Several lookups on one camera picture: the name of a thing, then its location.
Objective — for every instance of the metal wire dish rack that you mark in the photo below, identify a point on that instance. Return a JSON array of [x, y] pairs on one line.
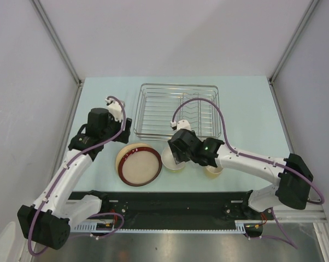
[[158, 103]]

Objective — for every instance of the yellow mug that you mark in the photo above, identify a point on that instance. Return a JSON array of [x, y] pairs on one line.
[[212, 172]]

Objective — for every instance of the red rimmed plate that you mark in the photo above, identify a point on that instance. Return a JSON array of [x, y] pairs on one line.
[[140, 166]]

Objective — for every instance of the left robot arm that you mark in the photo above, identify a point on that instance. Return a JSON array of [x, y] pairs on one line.
[[47, 221]]

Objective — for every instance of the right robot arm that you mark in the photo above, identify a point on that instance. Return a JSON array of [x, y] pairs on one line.
[[289, 178]]

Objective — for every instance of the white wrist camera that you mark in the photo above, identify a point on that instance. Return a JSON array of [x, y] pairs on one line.
[[116, 107], [181, 124]]

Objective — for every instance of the white slotted cable duct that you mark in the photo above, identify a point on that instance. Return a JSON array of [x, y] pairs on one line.
[[104, 226]]

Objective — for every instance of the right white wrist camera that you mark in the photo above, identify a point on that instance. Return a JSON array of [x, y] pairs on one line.
[[181, 124]]

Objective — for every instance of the beige bird plate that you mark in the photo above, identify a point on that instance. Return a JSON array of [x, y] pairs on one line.
[[125, 150]]

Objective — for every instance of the left aluminium corner post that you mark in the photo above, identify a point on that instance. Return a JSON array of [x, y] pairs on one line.
[[47, 24]]

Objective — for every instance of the aluminium corner post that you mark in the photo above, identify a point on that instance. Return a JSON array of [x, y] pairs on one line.
[[47, 24], [305, 19]]

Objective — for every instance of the yellow-green bowl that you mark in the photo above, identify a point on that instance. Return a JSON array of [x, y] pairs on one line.
[[175, 170]]

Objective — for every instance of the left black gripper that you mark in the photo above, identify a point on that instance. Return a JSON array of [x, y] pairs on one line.
[[123, 137]]

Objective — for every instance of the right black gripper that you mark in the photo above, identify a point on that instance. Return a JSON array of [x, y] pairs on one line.
[[178, 156]]

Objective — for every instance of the right aluminium corner post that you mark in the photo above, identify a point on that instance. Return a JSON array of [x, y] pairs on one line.
[[305, 19]]

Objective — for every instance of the white ceramic bowl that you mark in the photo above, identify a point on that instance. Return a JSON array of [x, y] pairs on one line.
[[168, 160]]

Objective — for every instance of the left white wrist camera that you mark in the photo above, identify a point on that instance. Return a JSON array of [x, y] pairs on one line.
[[116, 107]]

